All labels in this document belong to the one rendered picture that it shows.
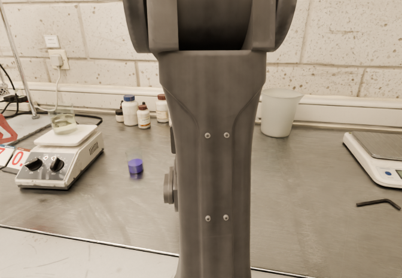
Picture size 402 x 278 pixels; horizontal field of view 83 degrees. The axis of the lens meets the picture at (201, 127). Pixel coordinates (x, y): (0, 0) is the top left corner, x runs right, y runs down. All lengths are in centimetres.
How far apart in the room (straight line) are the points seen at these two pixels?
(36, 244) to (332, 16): 103
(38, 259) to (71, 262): 6
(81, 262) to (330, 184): 56
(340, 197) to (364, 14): 64
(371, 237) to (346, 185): 16
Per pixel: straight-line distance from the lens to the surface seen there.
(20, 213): 63
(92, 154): 72
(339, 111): 101
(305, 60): 97
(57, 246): 52
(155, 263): 44
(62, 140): 69
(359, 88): 106
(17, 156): 82
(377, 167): 74
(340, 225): 56
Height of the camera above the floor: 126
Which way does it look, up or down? 24 degrees down
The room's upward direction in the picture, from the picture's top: straight up
